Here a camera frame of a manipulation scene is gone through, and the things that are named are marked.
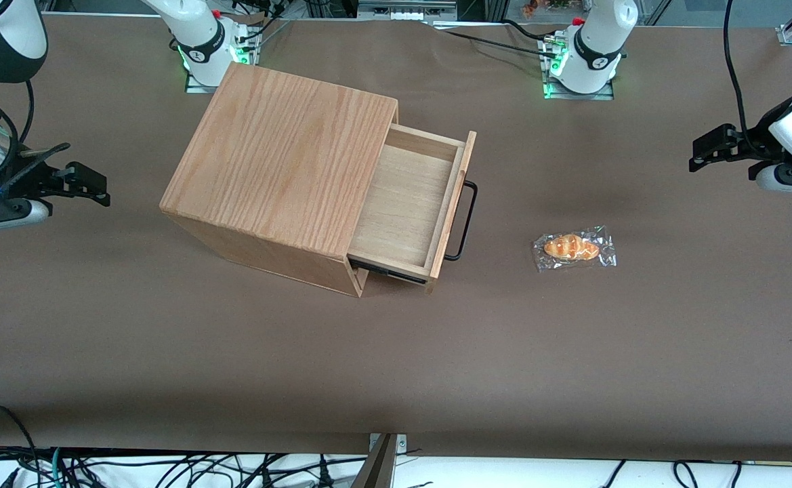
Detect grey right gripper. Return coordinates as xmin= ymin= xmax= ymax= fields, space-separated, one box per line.
xmin=0 ymin=161 xmax=111 ymax=236

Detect black metal drawer handle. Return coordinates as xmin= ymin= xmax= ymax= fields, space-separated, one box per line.
xmin=444 ymin=180 xmax=479 ymax=262

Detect light wooden drawer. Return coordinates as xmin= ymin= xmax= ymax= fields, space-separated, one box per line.
xmin=347 ymin=123 xmax=478 ymax=293

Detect light wooden drawer cabinet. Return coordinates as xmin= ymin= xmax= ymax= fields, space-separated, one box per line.
xmin=159 ymin=62 xmax=400 ymax=298

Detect bread roll in clear wrapper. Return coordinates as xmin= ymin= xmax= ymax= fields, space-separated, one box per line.
xmin=533 ymin=226 xmax=618 ymax=273

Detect colourful background items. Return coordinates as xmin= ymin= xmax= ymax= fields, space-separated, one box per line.
xmin=519 ymin=0 xmax=572 ymax=18

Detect grey metal background device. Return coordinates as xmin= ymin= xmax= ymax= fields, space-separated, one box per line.
xmin=357 ymin=0 xmax=459 ymax=21

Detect brown table cover sheet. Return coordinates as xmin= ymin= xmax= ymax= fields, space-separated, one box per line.
xmin=0 ymin=14 xmax=792 ymax=463

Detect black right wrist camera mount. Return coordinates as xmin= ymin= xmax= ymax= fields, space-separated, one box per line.
xmin=0 ymin=142 xmax=71 ymax=211

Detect black hanging gripper cable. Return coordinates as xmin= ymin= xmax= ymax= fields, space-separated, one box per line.
xmin=722 ymin=0 xmax=754 ymax=146

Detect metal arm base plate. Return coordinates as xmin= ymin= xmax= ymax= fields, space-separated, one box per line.
xmin=184 ymin=19 xmax=262 ymax=94
xmin=539 ymin=35 xmax=617 ymax=102

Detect short black curved cable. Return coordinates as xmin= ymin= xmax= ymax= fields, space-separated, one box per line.
xmin=502 ymin=18 xmax=549 ymax=45

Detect black arched floor cable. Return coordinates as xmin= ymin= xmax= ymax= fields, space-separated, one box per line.
xmin=0 ymin=404 xmax=43 ymax=488

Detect long black table cable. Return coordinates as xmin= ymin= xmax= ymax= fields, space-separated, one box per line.
xmin=430 ymin=24 xmax=562 ymax=62

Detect black base connector cables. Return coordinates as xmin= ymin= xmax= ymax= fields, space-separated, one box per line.
xmin=232 ymin=0 xmax=315 ymax=40

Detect black tangled cable bundle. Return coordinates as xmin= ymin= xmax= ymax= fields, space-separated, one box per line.
xmin=0 ymin=444 xmax=369 ymax=488

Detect metal edge clamp bracket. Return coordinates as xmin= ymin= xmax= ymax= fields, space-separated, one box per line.
xmin=369 ymin=432 xmax=408 ymax=456

